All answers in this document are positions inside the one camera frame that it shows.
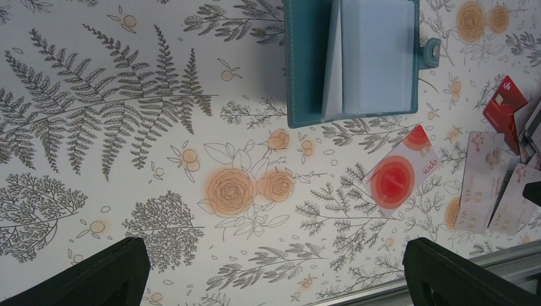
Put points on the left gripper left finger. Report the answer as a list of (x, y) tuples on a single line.
[(116, 275)]

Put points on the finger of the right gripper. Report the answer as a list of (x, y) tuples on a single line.
[(532, 192)]

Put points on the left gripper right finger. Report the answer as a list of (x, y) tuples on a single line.
[(437, 276)]

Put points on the teal card holder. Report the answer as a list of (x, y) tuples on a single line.
[(354, 59)]

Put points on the black striped card pile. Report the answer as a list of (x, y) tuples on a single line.
[(527, 123)]

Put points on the red bank card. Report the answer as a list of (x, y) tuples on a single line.
[(500, 111)]

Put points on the floral table mat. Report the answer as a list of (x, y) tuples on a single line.
[(167, 121)]

